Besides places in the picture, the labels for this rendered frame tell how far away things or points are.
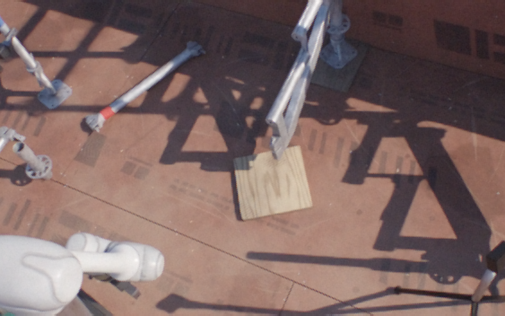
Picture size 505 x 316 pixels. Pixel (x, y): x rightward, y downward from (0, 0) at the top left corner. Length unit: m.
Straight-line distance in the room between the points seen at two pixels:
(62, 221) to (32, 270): 1.56
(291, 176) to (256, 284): 0.49
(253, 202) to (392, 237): 0.59
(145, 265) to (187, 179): 0.97
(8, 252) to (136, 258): 0.54
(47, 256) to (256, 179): 1.46
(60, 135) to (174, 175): 0.66
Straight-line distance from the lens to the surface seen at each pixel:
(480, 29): 2.65
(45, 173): 2.81
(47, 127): 3.07
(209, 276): 2.43
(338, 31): 2.68
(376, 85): 2.78
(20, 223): 2.86
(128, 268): 1.70
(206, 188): 2.58
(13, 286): 1.23
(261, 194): 2.50
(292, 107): 2.44
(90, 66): 3.20
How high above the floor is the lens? 2.24
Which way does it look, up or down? 59 degrees down
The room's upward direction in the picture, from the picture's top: 18 degrees counter-clockwise
